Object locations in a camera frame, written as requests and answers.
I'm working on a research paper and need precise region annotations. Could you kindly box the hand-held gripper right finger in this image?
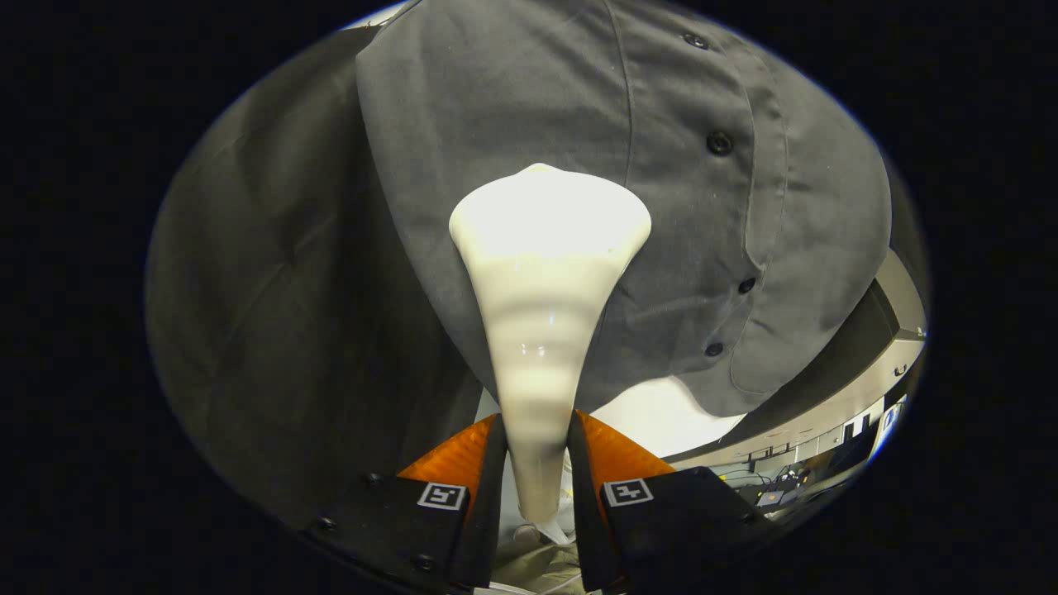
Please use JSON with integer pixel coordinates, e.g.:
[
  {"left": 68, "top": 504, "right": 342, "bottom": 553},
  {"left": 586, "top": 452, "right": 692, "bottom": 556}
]
[{"left": 566, "top": 408, "right": 782, "bottom": 594}]

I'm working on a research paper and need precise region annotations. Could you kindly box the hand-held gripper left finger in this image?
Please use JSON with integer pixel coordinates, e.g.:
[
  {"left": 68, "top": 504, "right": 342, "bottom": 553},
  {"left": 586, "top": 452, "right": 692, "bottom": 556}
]
[{"left": 300, "top": 413, "right": 508, "bottom": 594}]

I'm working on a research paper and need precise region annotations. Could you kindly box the grey button-up shirt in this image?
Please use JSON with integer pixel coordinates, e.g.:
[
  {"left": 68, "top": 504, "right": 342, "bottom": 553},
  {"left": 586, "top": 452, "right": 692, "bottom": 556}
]
[{"left": 355, "top": 0, "right": 894, "bottom": 418}]

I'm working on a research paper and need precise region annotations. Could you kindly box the beige cabinet with dark top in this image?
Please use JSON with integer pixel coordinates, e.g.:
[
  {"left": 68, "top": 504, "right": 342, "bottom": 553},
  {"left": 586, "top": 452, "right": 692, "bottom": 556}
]
[{"left": 661, "top": 248, "right": 928, "bottom": 474}]

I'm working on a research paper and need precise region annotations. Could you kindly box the black backdrop cloth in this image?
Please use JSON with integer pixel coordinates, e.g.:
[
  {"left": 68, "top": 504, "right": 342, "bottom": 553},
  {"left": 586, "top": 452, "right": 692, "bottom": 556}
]
[{"left": 145, "top": 25, "right": 497, "bottom": 530}]

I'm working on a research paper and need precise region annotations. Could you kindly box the white side desk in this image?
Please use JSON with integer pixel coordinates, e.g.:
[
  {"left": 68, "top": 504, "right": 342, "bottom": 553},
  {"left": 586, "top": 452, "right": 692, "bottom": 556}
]
[{"left": 876, "top": 395, "right": 910, "bottom": 443}]

